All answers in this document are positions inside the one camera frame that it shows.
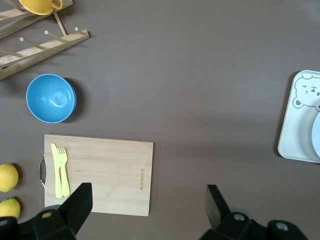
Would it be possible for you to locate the yellow lemon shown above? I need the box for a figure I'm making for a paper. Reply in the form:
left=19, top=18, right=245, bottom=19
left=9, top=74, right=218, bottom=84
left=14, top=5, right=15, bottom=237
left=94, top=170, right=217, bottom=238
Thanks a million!
left=0, top=163, right=20, bottom=193
left=0, top=197, right=21, bottom=218

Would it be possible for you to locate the wooden cutting board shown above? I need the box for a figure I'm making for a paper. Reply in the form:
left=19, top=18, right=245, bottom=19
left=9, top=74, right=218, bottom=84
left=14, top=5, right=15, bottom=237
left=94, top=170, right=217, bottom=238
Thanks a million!
left=39, top=134, right=155, bottom=217

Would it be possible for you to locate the wooden mug rack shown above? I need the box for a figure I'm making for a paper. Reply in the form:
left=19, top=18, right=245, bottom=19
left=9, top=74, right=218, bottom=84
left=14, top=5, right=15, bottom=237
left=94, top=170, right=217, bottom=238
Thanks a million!
left=0, top=0, right=91, bottom=81

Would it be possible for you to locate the yellow plastic fork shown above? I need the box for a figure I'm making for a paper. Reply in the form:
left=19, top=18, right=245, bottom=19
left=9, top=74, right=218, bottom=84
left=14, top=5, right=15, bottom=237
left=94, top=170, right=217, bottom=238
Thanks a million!
left=57, top=146, right=71, bottom=198

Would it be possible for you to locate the blue bowl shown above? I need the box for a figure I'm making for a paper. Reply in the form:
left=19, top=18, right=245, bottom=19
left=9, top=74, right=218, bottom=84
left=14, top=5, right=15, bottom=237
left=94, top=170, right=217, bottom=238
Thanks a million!
left=25, top=73, right=78, bottom=124

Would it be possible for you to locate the cream tray with bear print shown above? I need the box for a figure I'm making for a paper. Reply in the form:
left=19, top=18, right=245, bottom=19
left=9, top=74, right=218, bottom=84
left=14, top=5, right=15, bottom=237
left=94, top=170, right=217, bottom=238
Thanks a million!
left=277, top=70, right=320, bottom=165

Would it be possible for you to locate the white round plate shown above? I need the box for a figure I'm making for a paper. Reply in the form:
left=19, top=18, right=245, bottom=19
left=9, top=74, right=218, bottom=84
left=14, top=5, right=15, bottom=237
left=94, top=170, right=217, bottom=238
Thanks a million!
left=311, top=112, right=320, bottom=161

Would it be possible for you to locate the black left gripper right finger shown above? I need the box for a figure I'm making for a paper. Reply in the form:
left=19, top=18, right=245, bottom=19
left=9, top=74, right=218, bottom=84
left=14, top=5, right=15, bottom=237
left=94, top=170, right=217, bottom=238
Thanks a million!
left=199, top=184, right=254, bottom=240

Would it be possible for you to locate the yellow mug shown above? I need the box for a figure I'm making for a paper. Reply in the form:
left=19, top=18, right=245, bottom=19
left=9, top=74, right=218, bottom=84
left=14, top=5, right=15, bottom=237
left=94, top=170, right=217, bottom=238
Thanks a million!
left=18, top=0, right=64, bottom=16

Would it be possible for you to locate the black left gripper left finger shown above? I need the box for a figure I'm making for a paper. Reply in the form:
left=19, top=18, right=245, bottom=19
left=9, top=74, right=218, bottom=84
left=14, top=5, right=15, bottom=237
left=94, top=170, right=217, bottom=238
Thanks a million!
left=33, top=182, right=94, bottom=240

